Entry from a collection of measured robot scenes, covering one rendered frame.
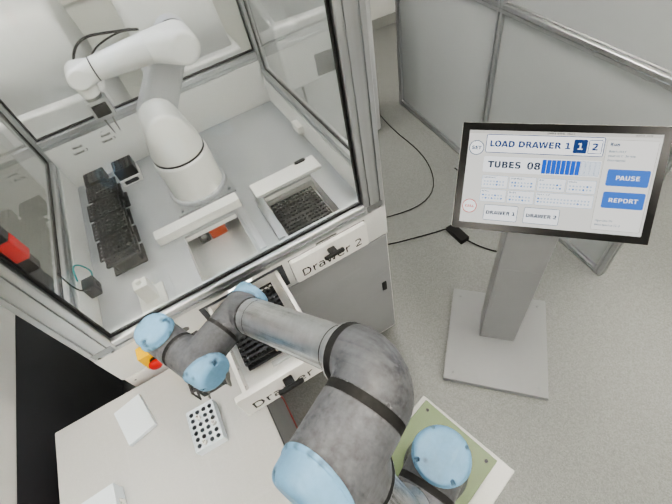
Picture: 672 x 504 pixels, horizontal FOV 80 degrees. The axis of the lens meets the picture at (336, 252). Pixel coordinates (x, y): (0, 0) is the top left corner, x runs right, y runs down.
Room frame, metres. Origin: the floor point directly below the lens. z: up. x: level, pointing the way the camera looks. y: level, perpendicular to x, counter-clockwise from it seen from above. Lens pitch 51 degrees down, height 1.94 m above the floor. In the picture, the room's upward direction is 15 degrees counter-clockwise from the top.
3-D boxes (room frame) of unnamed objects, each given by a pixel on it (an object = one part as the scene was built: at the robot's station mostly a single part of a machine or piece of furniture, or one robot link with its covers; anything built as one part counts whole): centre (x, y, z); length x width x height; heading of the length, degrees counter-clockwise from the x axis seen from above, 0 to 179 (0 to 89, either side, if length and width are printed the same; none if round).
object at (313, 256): (0.86, 0.02, 0.87); 0.29 x 0.02 x 0.11; 108
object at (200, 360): (0.39, 0.30, 1.25); 0.11 x 0.11 x 0.08; 45
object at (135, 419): (0.50, 0.73, 0.77); 0.13 x 0.09 x 0.02; 30
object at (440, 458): (0.15, -0.09, 0.99); 0.13 x 0.12 x 0.14; 135
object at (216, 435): (0.42, 0.50, 0.78); 0.12 x 0.08 x 0.04; 16
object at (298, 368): (0.46, 0.22, 0.87); 0.29 x 0.02 x 0.11; 108
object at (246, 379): (0.66, 0.28, 0.86); 0.40 x 0.26 x 0.06; 18
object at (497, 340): (0.75, -0.65, 0.51); 0.50 x 0.45 x 1.02; 153
